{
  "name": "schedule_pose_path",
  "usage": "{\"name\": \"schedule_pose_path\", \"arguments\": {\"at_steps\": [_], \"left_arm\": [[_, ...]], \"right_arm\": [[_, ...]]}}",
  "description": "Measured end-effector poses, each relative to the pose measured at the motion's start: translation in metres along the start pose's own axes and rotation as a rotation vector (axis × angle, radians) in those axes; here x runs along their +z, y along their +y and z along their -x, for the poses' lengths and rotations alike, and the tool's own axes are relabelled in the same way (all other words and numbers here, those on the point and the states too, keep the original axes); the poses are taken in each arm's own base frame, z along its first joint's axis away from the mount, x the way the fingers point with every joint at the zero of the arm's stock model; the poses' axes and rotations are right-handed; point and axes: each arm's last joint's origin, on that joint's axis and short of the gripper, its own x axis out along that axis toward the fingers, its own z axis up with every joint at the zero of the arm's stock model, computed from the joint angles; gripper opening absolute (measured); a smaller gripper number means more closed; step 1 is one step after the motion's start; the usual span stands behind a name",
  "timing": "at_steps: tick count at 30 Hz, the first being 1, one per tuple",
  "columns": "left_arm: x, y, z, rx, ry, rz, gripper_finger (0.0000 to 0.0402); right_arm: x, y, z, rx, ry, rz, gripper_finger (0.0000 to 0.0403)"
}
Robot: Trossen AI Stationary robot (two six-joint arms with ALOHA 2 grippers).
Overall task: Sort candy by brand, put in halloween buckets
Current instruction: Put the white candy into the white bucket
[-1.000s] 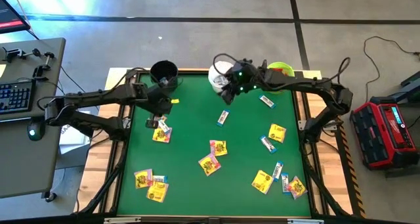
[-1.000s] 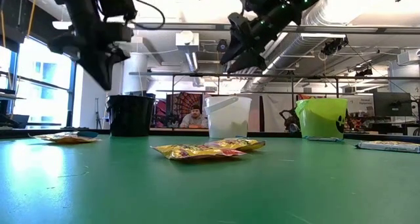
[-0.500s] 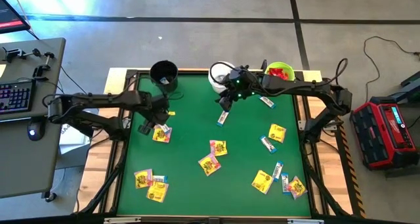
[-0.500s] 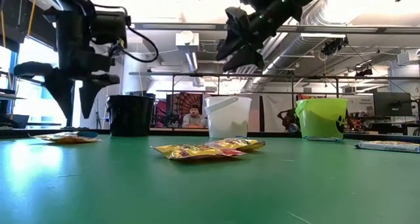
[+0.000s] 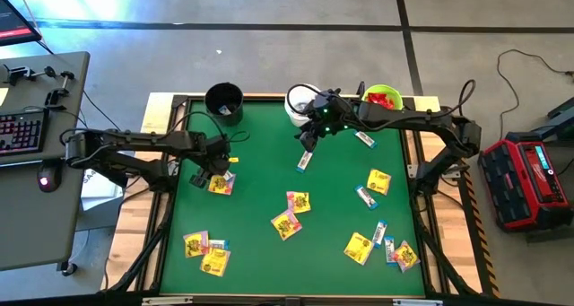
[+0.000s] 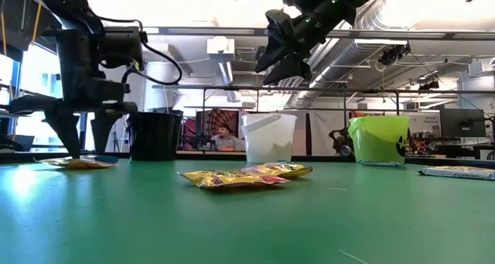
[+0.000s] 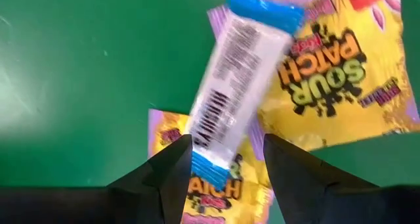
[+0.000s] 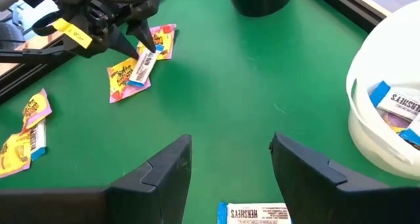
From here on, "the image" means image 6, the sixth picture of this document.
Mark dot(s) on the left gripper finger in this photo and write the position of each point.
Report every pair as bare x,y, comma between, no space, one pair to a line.
65,130
102,128

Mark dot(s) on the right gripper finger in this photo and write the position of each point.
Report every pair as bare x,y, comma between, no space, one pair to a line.
294,70
272,57

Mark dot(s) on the white blue Hershey's bar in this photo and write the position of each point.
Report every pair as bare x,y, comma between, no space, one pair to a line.
381,164
456,174
107,159

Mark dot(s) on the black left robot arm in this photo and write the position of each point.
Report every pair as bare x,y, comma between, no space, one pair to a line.
69,4

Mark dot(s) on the black halloween bucket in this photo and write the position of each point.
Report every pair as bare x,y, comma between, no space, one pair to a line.
154,138

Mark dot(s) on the white halloween bucket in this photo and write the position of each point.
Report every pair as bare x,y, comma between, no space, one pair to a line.
268,138

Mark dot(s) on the green halloween bucket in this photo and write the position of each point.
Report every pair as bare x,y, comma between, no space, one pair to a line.
377,140

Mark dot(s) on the white ceiling unit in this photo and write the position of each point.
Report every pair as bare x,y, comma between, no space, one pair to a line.
220,47

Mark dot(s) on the white round pillar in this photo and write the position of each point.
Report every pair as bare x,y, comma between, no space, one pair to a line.
158,97

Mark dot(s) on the white partition panel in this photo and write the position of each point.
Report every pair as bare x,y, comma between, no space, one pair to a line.
321,132

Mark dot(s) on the person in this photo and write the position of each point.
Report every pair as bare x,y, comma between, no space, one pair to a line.
228,142

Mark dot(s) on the white equipment sign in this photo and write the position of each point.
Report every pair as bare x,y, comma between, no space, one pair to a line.
425,126

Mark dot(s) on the black computer monitor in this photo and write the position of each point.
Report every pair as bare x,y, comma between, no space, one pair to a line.
462,122

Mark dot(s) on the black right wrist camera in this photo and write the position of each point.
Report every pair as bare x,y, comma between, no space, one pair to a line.
279,24

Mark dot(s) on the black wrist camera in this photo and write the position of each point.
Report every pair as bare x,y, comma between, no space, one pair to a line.
112,89
279,24

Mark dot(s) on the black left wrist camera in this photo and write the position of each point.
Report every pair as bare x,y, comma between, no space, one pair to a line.
112,89

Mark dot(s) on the black table frame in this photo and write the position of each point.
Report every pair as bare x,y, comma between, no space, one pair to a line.
23,155

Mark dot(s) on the silver air duct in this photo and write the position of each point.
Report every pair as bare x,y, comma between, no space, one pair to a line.
226,76

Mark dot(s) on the black metal rack frame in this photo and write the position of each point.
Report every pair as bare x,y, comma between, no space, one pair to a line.
216,88

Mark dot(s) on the red patterned wall poster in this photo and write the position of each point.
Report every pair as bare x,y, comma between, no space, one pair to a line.
212,118

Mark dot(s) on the black overhead camera rig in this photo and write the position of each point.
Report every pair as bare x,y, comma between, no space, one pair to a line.
394,54

